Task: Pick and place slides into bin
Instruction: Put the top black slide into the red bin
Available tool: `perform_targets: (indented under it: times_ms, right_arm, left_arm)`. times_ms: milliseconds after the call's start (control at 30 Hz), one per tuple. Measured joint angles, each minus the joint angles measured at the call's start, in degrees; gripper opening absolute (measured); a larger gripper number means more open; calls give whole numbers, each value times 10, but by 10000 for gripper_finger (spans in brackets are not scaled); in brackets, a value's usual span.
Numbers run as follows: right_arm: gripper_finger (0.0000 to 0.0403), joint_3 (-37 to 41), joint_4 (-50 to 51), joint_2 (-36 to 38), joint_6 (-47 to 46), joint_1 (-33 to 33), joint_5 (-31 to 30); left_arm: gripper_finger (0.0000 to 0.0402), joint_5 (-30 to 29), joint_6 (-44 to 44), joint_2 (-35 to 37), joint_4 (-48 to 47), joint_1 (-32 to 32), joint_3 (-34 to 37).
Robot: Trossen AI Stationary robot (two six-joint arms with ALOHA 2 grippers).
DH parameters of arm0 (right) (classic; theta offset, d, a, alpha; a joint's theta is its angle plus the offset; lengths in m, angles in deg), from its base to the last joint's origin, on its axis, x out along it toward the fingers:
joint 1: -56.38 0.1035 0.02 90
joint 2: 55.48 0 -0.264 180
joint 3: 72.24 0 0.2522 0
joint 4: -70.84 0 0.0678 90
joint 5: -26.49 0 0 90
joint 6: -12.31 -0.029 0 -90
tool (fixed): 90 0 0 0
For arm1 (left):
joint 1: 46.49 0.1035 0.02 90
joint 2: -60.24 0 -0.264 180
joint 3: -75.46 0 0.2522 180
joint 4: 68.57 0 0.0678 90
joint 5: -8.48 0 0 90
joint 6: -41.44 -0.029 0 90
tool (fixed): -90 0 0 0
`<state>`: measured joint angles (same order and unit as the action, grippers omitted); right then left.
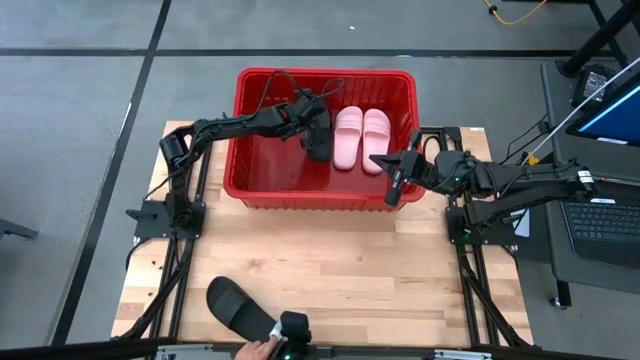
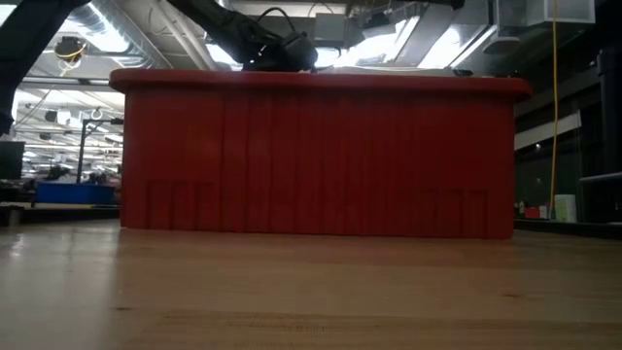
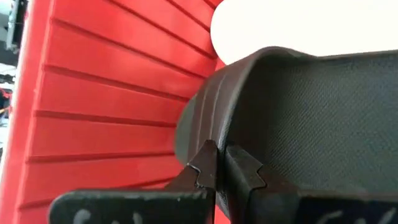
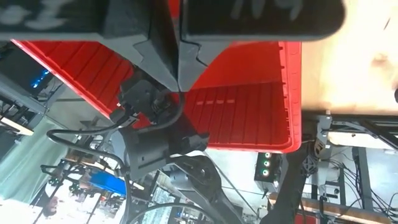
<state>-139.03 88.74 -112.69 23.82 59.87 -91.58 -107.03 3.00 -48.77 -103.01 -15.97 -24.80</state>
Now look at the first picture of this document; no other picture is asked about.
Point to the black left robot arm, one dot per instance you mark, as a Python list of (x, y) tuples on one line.
[(235, 127)]

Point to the white label strip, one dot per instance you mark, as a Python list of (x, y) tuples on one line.
[(462, 355)]

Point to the black table camera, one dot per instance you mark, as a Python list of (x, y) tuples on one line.
[(295, 325)]

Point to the black stand pole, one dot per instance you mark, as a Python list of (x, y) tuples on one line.
[(595, 42)]

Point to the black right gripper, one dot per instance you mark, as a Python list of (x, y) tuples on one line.
[(421, 171)]

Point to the black power adapter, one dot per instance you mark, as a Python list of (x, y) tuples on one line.
[(592, 82)]

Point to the black laptop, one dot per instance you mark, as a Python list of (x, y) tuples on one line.
[(600, 225)]

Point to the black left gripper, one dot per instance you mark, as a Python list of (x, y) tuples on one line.
[(305, 112)]

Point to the computer monitor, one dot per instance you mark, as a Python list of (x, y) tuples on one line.
[(615, 117)]

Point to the person's hand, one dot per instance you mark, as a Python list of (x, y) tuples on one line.
[(255, 351)]

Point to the white paper tag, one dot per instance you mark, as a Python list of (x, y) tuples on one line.
[(522, 225)]

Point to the pink slide sandal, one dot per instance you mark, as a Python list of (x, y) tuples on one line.
[(347, 150), (376, 145)]

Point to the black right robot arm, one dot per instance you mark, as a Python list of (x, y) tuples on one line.
[(525, 182)]

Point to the black aluminium frame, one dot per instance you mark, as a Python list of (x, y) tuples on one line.
[(204, 175)]

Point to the red plastic bin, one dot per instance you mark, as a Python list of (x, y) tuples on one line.
[(280, 175)]

